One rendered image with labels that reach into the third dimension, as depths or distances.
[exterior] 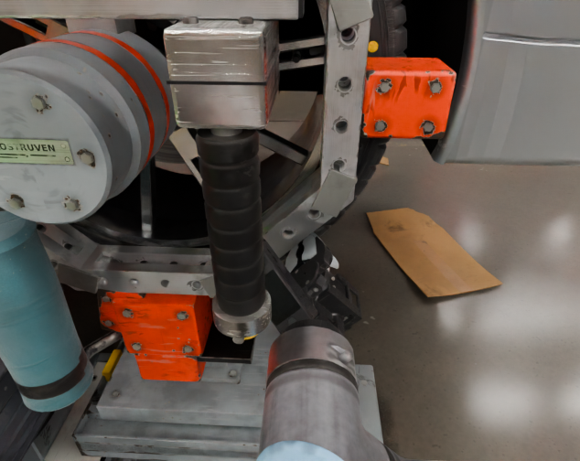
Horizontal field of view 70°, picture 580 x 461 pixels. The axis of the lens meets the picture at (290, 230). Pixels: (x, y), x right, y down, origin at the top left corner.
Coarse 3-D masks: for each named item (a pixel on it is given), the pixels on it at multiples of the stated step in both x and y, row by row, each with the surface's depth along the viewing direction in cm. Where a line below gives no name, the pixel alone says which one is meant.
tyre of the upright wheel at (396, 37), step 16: (384, 0) 45; (400, 0) 45; (384, 16) 46; (400, 16) 46; (384, 32) 46; (400, 32) 47; (368, 48) 47; (384, 48) 47; (400, 48) 48; (368, 144) 54; (384, 144) 55; (368, 160) 55; (368, 176) 56; (96, 240) 65; (112, 240) 65
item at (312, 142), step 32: (320, 0) 45; (0, 32) 60; (32, 32) 51; (64, 32) 50; (160, 32) 53; (288, 64) 51; (320, 64) 51; (320, 96) 65; (192, 128) 57; (320, 128) 53; (192, 160) 59; (288, 160) 69; (128, 192) 73; (160, 192) 76; (192, 192) 77; (288, 192) 58; (96, 224) 63; (128, 224) 66; (160, 224) 68; (192, 224) 68
